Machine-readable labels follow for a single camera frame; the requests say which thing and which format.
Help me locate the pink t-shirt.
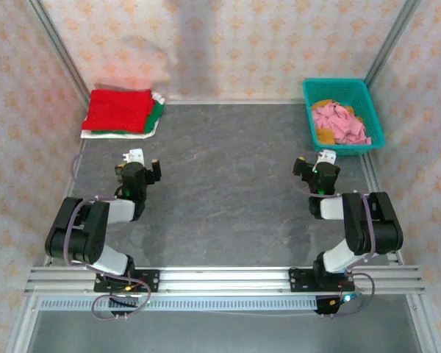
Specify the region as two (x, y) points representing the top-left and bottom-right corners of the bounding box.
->
(312, 102), (372, 146)

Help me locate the stack of folded cloths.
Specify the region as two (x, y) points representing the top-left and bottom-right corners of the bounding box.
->
(80, 93), (167, 140)

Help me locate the mustard yellow t-shirt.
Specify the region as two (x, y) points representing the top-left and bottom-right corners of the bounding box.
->
(314, 98), (365, 145)

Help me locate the green folded t-shirt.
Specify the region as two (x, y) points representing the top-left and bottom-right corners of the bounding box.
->
(91, 101), (165, 135)

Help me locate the red folded t-shirt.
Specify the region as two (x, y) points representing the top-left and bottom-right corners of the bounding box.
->
(81, 89), (156, 134)

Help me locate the teal plastic basket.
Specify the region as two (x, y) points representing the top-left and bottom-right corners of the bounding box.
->
(302, 77), (386, 157)

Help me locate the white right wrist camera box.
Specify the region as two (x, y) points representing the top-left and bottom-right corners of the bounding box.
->
(315, 149), (337, 165)

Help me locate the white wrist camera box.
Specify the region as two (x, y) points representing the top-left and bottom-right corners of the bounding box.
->
(121, 148), (145, 163)
(315, 149), (337, 165)

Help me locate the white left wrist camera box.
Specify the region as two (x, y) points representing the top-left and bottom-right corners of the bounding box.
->
(121, 148), (145, 163)

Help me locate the aluminium back rail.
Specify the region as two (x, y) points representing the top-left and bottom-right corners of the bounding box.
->
(165, 98), (306, 106)

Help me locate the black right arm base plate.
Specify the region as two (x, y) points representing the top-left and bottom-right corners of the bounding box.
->
(288, 268), (355, 294)

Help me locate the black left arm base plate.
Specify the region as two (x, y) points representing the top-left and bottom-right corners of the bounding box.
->
(93, 269), (160, 294)

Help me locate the aluminium mounting rail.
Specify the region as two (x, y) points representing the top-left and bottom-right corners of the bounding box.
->
(24, 266), (426, 295)

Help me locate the aluminium frame post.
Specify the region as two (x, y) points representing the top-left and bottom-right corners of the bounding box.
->
(29, 0), (92, 108)
(363, 0), (423, 88)

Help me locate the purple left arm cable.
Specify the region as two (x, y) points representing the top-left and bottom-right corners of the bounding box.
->
(64, 151), (152, 321)

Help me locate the slotted grey cable duct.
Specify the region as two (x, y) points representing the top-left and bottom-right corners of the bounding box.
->
(38, 296), (319, 312)

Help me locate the aluminium frame leg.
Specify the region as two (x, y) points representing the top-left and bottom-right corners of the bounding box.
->
(5, 293), (41, 353)
(406, 293), (441, 353)

